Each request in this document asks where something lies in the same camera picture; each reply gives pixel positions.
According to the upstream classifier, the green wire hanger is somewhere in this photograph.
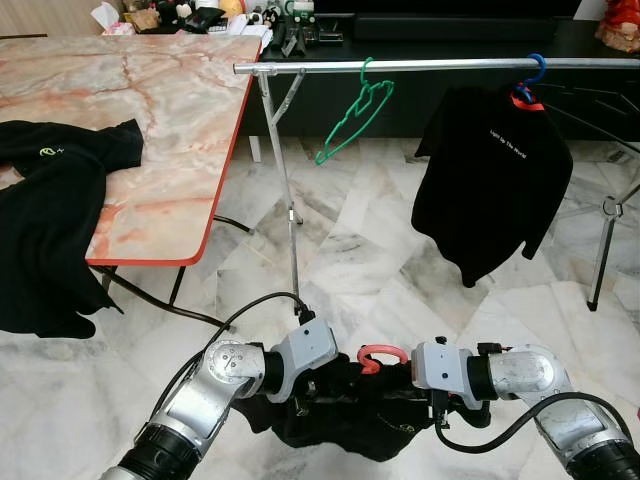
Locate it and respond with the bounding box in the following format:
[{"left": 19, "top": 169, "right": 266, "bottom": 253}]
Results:
[{"left": 314, "top": 56, "right": 397, "bottom": 167}]

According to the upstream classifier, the black shirt with white text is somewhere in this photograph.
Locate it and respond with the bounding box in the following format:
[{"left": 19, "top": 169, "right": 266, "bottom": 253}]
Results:
[{"left": 411, "top": 84, "right": 574, "bottom": 290}]

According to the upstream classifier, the white pink tissue box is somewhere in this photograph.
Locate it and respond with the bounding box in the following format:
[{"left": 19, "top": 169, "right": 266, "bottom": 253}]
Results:
[{"left": 90, "top": 2, "right": 136, "bottom": 36}]

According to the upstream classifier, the black metal table leg frame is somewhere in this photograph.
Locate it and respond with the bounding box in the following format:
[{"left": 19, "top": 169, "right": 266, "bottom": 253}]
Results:
[{"left": 92, "top": 212, "right": 259, "bottom": 333}]

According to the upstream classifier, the red hanger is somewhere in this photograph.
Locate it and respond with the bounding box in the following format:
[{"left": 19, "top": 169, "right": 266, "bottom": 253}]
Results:
[{"left": 356, "top": 342, "right": 410, "bottom": 378}]

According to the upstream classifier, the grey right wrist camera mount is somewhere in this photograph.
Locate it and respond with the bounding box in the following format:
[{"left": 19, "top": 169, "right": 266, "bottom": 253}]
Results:
[{"left": 411, "top": 339, "right": 475, "bottom": 394}]

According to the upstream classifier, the black knit shirt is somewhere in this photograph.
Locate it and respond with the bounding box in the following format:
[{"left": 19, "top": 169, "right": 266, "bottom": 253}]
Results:
[{"left": 238, "top": 350, "right": 481, "bottom": 465}]

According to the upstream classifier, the black soundbar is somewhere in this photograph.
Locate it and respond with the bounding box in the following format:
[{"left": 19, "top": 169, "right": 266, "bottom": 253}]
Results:
[{"left": 350, "top": 12, "right": 583, "bottom": 43}]

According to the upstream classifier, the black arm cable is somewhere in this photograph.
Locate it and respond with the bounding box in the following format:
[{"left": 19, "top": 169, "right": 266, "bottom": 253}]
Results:
[
  {"left": 150, "top": 291, "right": 319, "bottom": 421},
  {"left": 433, "top": 390, "right": 633, "bottom": 457}
]

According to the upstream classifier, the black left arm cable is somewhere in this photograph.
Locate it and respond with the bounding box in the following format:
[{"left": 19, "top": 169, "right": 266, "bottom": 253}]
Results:
[{"left": 150, "top": 291, "right": 319, "bottom": 421}]

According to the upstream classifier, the silver clothes rack rail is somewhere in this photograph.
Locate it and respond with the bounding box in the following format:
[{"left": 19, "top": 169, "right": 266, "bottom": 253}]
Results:
[{"left": 232, "top": 56, "right": 640, "bottom": 77}]

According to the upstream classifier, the black pouch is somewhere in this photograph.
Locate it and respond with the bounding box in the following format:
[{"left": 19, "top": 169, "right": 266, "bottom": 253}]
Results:
[{"left": 183, "top": 5, "right": 229, "bottom": 33}]

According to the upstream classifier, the blue hanger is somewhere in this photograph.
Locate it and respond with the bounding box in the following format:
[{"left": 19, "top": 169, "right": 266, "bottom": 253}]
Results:
[{"left": 510, "top": 52, "right": 550, "bottom": 109}]

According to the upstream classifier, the black remote control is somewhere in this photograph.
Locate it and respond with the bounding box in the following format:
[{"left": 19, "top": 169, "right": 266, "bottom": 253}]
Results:
[
  {"left": 278, "top": 15, "right": 299, "bottom": 58},
  {"left": 293, "top": 15, "right": 317, "bottom": 56}
]

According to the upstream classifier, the black flat television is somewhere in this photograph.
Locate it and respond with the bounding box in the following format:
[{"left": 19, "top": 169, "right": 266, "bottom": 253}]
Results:
[{"left": 345, "top": 0, "right": 581, "bottom": 15}]

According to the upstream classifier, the black shirt with green logo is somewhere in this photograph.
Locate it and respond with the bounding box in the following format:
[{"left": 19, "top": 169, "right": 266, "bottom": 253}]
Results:
[{"left": 0, "top": 118, "right": 145, "bottom": 339}]

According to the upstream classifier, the glass jar with red lid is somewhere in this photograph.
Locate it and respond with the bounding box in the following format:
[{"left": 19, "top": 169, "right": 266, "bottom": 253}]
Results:
[{"left": 125, "top": 0, "right": 166, "bottom": 31}]

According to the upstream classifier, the black television console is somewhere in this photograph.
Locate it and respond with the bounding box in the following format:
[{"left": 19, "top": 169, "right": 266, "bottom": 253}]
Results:
[{"left": 235, "top": 10, "right": 640, "bottom": 141}]

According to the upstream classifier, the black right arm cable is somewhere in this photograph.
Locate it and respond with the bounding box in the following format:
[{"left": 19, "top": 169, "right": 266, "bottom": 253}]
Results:
[{"left": 433, "top": 390, "right": 633, "bottom": 457}]

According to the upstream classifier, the small black router box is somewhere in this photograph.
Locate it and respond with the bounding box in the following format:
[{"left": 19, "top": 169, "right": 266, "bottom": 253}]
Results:
[{"left": 316, "top": 20, "right": 347, "bottom": 43}]

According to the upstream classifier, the white paper stack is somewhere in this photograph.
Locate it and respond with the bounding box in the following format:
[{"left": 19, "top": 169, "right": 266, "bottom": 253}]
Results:
[{"left": 215, "top": 22, "right": 273, "bottom": 56}]

